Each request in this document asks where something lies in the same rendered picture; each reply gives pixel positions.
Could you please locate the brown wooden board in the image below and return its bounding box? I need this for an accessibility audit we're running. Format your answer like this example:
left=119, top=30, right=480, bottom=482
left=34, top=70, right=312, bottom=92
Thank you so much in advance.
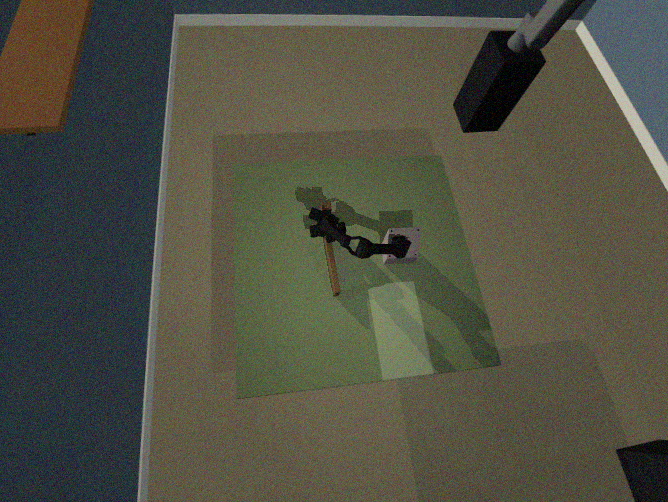
left=324, top=237, right=340, bottom=296

